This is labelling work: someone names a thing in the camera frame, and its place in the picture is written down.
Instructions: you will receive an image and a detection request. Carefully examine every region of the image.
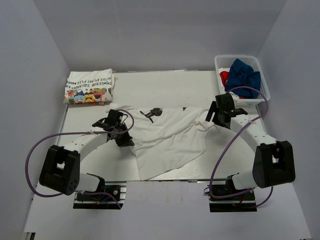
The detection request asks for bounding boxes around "white t-shirt red graphic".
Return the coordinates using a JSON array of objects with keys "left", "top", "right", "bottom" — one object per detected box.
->
[{"left": 218, "top": 68, "right": 241, "bottom": 94}]

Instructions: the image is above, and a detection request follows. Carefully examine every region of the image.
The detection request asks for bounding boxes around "white t-shirt black graphic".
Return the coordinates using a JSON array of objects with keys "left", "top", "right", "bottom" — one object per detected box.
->
[{"left": 116, "top": 105, "right": 213, "bottom": 181}]

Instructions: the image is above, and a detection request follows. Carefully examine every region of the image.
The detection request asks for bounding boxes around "dark blue t-shirt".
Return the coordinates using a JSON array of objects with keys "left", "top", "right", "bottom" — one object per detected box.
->
[{"left": 224, "top": 58, "right": 261, "bottom": 99}]

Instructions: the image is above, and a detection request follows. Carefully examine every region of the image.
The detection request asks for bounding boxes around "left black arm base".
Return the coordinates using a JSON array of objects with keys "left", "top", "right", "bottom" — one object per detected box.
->
[{"left": 73, "top": 182, "right": 127, "bottom": 210}]

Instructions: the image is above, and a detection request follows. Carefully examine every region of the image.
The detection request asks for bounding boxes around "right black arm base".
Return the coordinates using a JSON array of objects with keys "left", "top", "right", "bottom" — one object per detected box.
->
[{"left": 203, "top": 185, "right": 257, "bottom": 213}]

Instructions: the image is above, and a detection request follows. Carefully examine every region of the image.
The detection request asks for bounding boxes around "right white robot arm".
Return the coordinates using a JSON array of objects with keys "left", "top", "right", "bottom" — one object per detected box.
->
[{"left": 205, "top": 93, "right": 296, "bottom": 200}]

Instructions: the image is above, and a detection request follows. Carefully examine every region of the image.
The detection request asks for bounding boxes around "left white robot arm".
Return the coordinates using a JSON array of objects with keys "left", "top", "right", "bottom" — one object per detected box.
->
[{"left": 39, "top": 109, "right": 135, "bottom": 200}]

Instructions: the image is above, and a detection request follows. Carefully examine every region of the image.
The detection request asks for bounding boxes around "folded white cartoon t-shirt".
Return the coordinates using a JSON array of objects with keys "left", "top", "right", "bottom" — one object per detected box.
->
[{"left": 63, "top": 68, "right": 115, "bottom": 105}]

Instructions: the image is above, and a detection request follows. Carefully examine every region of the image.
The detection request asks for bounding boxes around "white plastic mesh basket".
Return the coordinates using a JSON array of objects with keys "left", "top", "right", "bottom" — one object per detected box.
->
[{"left": 214, "top": 55, "right": 270, "bottom": 106}]

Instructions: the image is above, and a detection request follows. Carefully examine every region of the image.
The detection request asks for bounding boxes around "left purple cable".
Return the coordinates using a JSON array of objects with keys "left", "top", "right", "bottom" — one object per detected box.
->
[{"left": 26, "top": 109, "right": 136, "bottom": 210}]

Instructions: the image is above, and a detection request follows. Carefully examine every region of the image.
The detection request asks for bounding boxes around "purple cable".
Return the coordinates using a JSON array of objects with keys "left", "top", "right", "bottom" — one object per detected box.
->
[
  {"left": 26, "top": 109, "right": 136, "bottom": 210},
  {"left": 209, "top": 86, "right": 274, "bottom": 208}
]

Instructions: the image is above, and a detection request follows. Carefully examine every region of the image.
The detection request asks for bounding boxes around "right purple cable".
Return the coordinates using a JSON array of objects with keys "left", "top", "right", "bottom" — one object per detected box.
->
[{"left": 209, "top": 86, "right": 274, "bottom": 208}]

